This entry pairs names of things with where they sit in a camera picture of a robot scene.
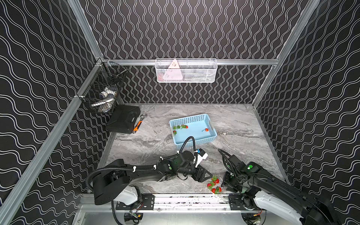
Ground light blue perforated plastic basket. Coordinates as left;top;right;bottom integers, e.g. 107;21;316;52
169;113;218;149

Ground white wire wall basket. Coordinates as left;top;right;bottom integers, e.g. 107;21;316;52
154;58;218;83

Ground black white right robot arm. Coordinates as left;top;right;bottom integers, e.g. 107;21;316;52
218;150;341;225

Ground black wire corner basket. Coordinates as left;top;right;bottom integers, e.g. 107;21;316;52
80;61;129;114

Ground orange handled wrench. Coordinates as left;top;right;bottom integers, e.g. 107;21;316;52
132;113;147;134

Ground clear plastic clamshell container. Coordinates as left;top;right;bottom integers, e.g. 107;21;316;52
206;174;227;195

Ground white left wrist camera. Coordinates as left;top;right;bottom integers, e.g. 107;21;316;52
195;149;208;167

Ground black plastic case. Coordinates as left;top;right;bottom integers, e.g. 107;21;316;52
106;105;141;134

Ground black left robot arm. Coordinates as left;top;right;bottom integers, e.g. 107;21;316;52
85;136;213;206

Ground white items in corner basket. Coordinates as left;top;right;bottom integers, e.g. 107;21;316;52
91;87;118;113

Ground pink triangular object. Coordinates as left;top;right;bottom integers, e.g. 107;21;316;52
163;59;183;82

